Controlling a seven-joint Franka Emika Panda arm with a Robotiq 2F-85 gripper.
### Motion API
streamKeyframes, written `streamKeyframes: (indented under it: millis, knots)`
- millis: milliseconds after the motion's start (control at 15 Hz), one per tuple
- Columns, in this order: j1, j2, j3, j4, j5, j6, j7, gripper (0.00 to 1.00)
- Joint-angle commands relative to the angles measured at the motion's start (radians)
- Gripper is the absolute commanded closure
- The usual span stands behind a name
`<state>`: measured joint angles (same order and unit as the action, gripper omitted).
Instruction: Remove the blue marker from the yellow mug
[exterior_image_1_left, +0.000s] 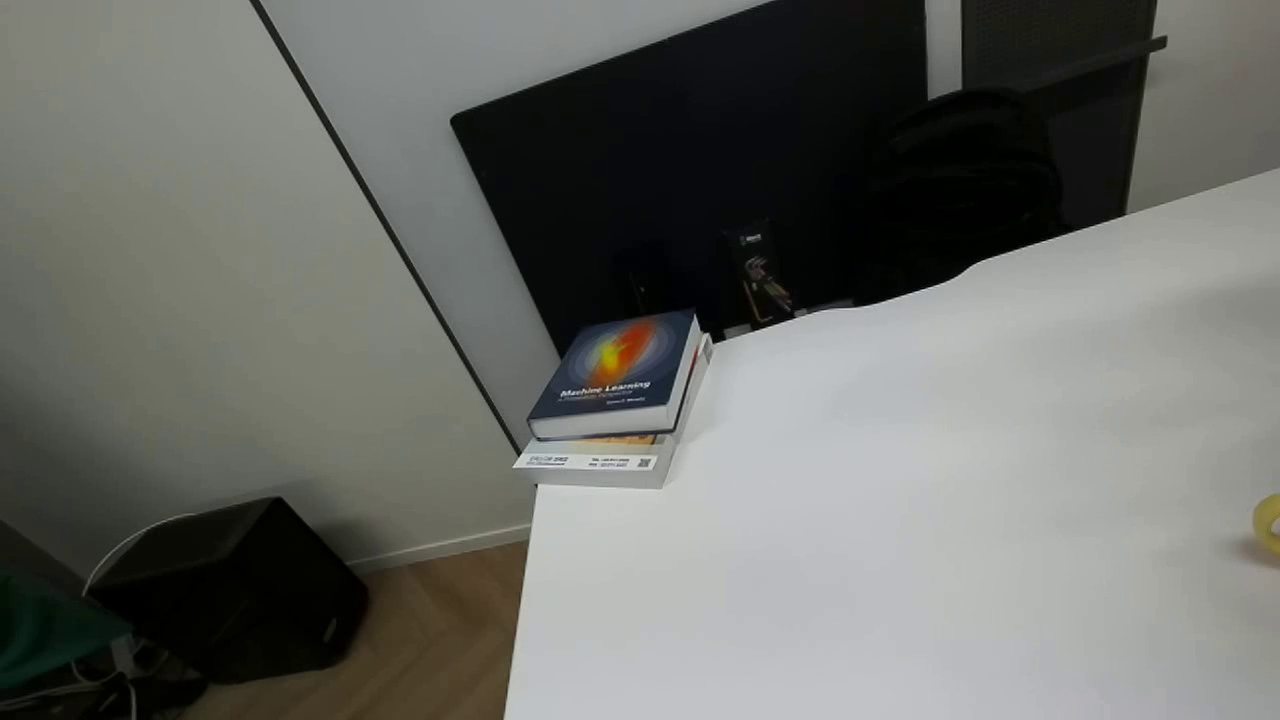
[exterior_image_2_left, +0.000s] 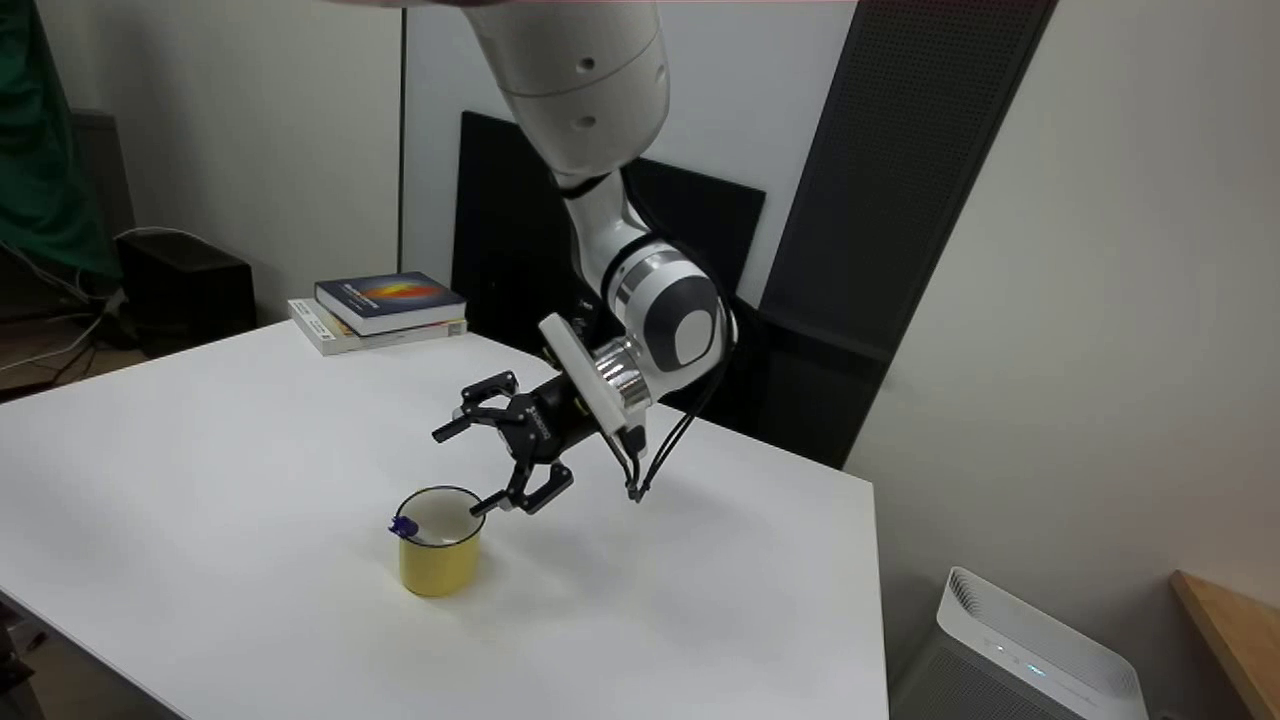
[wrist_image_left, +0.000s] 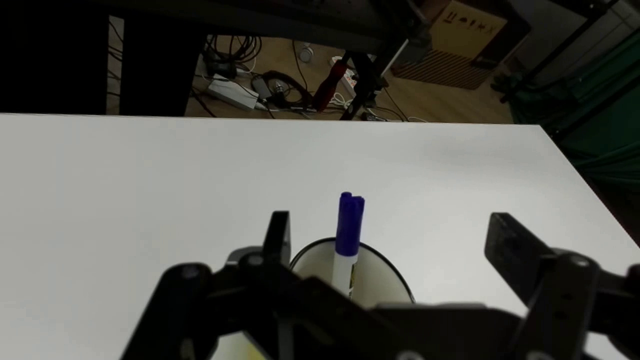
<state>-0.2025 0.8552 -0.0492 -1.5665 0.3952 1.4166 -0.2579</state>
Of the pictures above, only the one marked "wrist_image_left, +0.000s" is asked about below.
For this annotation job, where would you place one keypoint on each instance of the black monitor panel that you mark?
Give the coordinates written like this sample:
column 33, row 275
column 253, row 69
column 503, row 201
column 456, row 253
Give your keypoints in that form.
column 66, row 61

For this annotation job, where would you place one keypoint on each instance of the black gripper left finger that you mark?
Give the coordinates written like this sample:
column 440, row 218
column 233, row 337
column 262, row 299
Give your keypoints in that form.
column 233, row 306

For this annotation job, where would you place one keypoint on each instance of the black camera tripod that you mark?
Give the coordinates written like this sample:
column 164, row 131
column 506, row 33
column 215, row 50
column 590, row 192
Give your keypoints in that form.
column 363, row 82

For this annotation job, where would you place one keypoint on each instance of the blue marker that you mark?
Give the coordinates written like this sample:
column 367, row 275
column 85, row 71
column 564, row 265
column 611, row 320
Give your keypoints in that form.
column 348, row 233

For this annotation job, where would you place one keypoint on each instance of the yellow enamel mug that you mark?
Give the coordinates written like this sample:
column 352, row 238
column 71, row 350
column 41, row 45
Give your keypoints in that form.
column 380, row 280

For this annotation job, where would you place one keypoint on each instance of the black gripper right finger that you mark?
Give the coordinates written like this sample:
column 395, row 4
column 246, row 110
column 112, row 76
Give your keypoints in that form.
column 566, row 292

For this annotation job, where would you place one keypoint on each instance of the cardboard box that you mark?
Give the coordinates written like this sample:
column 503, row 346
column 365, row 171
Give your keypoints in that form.
column 467, row 26

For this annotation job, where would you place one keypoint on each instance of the green curtain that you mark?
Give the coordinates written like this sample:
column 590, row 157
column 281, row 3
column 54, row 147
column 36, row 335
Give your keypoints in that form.
column 593, row 112

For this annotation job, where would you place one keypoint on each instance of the white power strip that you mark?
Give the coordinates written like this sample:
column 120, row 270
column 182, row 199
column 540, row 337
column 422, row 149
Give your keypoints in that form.
column 233, row 92

